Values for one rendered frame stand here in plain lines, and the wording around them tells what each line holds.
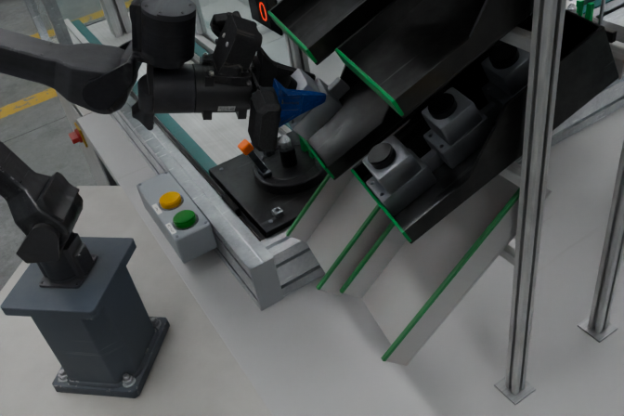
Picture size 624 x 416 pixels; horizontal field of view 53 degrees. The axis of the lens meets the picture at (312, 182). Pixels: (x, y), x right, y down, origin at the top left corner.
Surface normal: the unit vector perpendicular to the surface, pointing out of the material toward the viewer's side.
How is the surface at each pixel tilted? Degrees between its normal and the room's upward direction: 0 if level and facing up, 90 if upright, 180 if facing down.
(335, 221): 45
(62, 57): 16
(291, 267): 90
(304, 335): 0
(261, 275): 90
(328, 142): 25
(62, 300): 0
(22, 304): 0
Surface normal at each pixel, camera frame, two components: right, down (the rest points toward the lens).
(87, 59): 0.13, -0.78
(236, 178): -0.14, -0.78
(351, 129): -0.51, -0.57
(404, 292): -0.75, -0.32
